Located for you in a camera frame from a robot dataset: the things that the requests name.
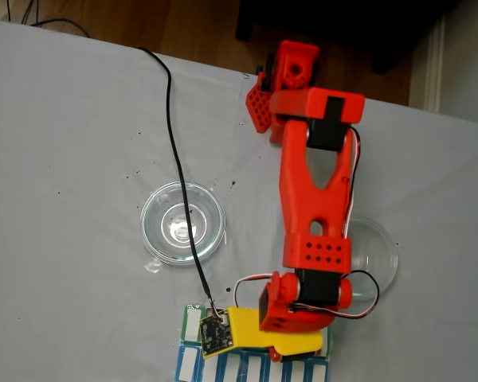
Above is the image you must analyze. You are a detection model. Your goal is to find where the green blue weekly pill organizer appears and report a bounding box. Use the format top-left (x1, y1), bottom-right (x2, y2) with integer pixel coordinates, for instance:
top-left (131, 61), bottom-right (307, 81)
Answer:
top-left (174, 304), bottom-right (335, 382)

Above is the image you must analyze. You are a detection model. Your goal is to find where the black camera cable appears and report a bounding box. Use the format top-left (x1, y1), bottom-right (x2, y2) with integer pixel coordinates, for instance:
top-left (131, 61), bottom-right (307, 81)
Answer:
top-left (137, 46), bottom-right (225, 320)

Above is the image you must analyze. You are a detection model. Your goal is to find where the dark wooden furniture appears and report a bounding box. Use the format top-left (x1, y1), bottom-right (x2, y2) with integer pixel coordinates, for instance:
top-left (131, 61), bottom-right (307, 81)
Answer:
top-left (234, 0), bottom-right (463, 76)

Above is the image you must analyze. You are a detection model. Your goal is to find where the clear glass bowl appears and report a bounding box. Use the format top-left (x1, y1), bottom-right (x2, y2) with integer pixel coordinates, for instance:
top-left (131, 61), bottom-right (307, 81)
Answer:
top-left (140, 181), bottom-right (227, 267)
top-left (348, 216), bottom-right (398, 300)

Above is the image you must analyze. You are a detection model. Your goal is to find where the white wall trim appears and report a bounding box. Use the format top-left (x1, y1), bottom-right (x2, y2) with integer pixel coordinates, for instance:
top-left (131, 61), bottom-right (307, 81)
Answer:
top-left (424, 15), bottom-right (447, 113)

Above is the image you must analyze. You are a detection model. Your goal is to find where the pale grey tablecloth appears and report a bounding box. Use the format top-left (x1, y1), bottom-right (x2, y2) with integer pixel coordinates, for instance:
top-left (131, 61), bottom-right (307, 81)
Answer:
top-left (0, 18), bottom-right (478, 382)

